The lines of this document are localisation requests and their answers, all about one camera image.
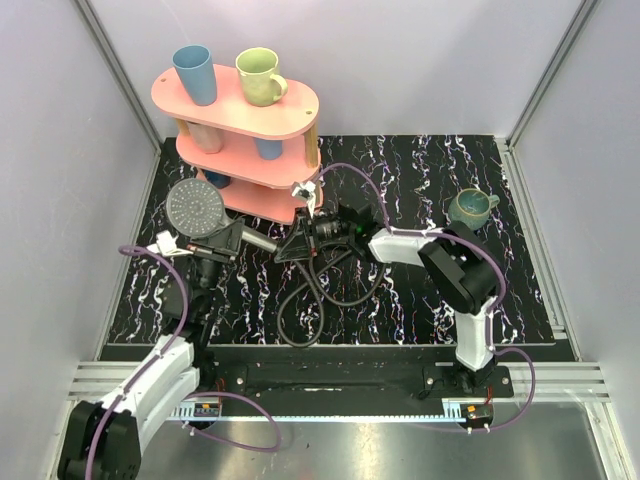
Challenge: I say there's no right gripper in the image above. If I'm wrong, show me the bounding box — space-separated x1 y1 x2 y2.
274 206 355 261

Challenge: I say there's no black shower hose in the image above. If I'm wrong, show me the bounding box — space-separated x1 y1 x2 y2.
277 244 389 347

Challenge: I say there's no grey shower head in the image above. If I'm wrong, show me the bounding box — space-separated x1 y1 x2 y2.
165 178 279 255

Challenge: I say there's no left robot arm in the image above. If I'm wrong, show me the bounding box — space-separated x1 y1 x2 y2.
57 220 244 479

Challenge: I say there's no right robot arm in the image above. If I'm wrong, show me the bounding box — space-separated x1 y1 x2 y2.
274 206 506 397

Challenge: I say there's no dark blue cup on shelf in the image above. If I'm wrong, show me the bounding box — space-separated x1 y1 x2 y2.
202 170 231 189

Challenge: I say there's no pink three-tier shelf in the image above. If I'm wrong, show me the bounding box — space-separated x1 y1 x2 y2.
151 65 321 225

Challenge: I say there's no pink cup on shelf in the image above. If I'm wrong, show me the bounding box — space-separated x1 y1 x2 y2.
187 122 224 154

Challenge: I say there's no teal ceramic mug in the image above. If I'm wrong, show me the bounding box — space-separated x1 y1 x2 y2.
447 188 500 231

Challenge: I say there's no light green mug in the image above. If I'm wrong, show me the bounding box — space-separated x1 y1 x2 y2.
235 47 288 107

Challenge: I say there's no tall blue cup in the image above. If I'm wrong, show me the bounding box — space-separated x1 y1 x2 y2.
172 45 217 106

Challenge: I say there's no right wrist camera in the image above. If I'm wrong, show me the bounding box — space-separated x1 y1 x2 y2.
291 180 319 217

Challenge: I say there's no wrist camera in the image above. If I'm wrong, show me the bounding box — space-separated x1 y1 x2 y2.
147 230 193 258
291 180 319 217

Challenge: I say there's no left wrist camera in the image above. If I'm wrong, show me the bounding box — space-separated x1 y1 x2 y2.
147 230 193 258

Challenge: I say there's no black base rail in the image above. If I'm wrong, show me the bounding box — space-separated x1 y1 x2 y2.
187 345 516 420

